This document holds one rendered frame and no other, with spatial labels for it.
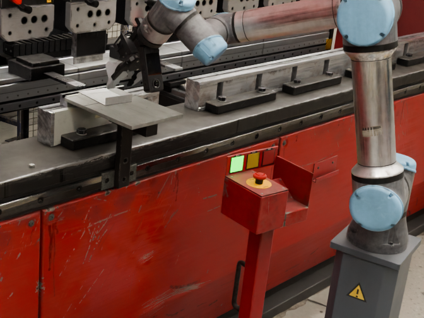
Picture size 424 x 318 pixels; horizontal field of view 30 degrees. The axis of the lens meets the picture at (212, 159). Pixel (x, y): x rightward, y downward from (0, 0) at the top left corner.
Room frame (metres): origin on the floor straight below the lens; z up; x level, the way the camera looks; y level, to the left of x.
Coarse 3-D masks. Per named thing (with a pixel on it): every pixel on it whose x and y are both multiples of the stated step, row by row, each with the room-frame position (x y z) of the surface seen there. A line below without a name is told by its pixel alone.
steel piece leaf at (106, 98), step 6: (90, 96) 2.00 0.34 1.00; (96, 96) 2.01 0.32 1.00; (102, 96) 2.02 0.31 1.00; (108, 96) 2.02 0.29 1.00; (114, 96) 2.03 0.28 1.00; (120, 96) 1.97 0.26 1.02; (126, 96) 1.99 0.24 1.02; (102, 102) 1.96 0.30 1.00; (108, 102) 1.95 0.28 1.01; (114, 102) 1.96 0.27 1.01; (120, 102) 1.97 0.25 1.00; (126, 102) 1.99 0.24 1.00
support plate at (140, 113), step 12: (72, 96) 1.99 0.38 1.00; (84, 96) 2.01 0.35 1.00; (84, 108) 1.92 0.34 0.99; (96, 108) 1.92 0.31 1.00; (108, 108) 1.93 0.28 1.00; (120, 108) 1.94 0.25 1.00; (132, 108) 1.95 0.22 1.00; (144, 108) 1.96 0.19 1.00; (156, 108) 1.97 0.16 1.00; (120, 120) 1.84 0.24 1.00; (132, 120) 1.85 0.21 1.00; (144, 120) 1.86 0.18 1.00; (156, 120) 1.87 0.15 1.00; (168, 120) 1.90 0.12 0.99
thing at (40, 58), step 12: (12, 60) 2.20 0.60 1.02; (24, 60) 2.17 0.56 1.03; (36, 60) 2.18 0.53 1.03; (48, 60) 2.20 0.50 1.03; (12, 72) 2.19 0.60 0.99; (24, 72) 2.15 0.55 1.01; (36, 72) 2.15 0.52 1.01; (48, 72) 2.18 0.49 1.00; (60, 72) 2.21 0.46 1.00; (72, 84) 2.09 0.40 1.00; (84, 84) 2.10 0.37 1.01
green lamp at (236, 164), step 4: (240, 156) 2.12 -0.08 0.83; (232, 160) 2.10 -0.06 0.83; (236, 160) 2.11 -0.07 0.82; (240, 160) 2.12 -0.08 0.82; (232, 164) 2.10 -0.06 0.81; (236, 164) 2.11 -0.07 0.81; (240, 164) 2.12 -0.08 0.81; (232, 168) 2.10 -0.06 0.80; (236, 168) 2.11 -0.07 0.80; (240, 168) 2.12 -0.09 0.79
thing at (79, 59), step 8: (72, 32) 2.02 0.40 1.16; (88, 32) 2.04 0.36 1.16; (96, 32) 2.06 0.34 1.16; (104, 32) 2.08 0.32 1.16; (72, 40) 2.02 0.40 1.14; (80, 40) 2.02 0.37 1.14; (88, 40) 2.04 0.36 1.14; (96, 40) 2.06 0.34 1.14; (104, 40) 2.08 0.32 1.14; (72, 48) 2.02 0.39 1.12; (80, 48) 2.02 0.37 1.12; (88, 48) 2.04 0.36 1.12; (96, 48) 2.06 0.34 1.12; (104, 48) 2.09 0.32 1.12; (72, 56) 2.02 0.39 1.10; (80, 56) 2.02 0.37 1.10; (88, 56) 2.06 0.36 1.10; (96, 56) 2.08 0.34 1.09
